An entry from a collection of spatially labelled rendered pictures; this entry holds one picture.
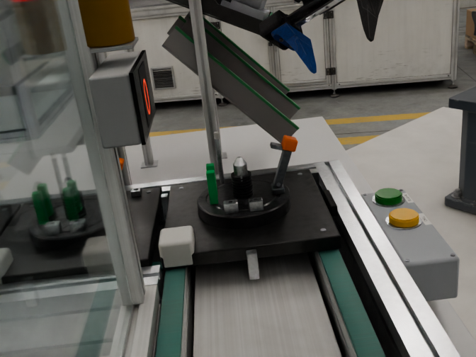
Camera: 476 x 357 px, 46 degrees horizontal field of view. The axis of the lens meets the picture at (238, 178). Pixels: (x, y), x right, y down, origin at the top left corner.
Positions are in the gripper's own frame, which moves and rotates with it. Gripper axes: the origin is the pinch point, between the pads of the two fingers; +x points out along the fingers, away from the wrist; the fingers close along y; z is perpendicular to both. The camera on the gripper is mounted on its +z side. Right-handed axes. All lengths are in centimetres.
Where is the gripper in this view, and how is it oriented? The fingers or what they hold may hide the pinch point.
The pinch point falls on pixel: (334, 34)
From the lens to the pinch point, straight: 75.4
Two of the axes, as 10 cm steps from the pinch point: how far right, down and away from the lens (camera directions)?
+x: 1.7, 9.1, -3.7
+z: -6.3, -1.9, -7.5
